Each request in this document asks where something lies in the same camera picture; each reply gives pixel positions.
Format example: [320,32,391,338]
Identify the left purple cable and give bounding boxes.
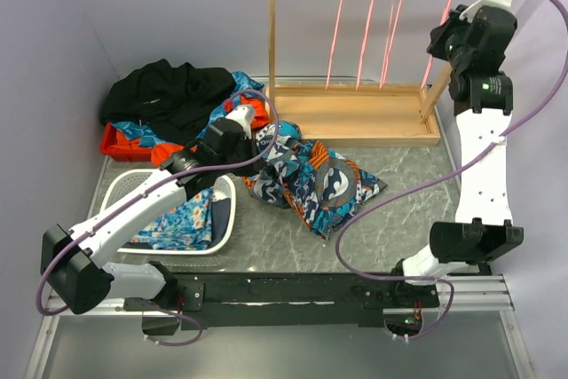
[35,89,280,347]

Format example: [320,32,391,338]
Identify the blue floral garment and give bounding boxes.
[124,189,213,250]

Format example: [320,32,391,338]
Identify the aluminium rail frame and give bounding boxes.
[24,112,538,379]

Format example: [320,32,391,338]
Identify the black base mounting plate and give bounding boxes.
[122,272,440,336]

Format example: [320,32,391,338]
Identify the white laundry basket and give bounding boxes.
[99,169,237,256]

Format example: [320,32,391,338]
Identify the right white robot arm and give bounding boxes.
[388,6,524,307]

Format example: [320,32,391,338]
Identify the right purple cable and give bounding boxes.
[334,0,568,339]

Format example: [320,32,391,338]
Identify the dark navy garment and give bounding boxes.
[209,198,231,248]

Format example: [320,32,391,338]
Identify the orange garment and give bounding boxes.
[99,95,270,166]

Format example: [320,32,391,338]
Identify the purple cable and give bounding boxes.
[334,0,568,339]
[35,89,280,347]

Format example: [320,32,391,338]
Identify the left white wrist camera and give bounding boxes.
[225,104,256,138]

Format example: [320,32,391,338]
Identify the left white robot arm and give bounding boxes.
[40,107,261,314]

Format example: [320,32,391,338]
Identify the wooden hanger rack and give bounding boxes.
[267,0,450,146]

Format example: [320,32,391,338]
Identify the blue orange patterned shorts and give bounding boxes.
[243,122,387,240]

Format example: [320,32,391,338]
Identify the black garment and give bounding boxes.
[99,59,236,145]

